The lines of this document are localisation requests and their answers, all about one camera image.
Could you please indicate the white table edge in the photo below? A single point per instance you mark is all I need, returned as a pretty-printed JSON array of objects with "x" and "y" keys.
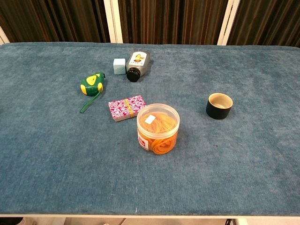
[{"x": 150, "y": 216}]

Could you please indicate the white frame post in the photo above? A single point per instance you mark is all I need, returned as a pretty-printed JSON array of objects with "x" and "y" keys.
[
  {"x": 228, "y": 22},
  {"x": 113, "y": 21},
  {"x": 3, "y": 37}
]

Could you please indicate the pink patterned card deck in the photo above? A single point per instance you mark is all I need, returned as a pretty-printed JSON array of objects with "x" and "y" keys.
[{"x": 127, "y": 107}]

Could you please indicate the clear jar of rubber bands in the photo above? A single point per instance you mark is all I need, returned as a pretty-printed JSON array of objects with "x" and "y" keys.
[{"x": 157, "y": 133}]

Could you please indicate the blue velvet table cloth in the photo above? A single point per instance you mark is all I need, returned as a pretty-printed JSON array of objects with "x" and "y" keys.
[{"x": 70, "y": 152}]

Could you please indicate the light blue foam cube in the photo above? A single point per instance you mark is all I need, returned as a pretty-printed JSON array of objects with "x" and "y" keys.
[{"x": 119, "y": 66}]

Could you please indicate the small black cup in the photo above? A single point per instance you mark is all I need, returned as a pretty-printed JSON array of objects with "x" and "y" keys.
[{"x": 218, "y": 112}]

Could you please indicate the green yellow tape measure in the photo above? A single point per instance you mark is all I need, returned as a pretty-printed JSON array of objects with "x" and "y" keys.
[{"x": 91, "y": 84}]

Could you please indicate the dark striped curtain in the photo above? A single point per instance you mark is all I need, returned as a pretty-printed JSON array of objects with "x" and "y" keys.
[{"x": 171, "y": 21}]

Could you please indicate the grey bottle with black cap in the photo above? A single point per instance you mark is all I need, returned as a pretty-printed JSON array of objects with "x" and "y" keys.
[{"x": 137, "y": 64}]

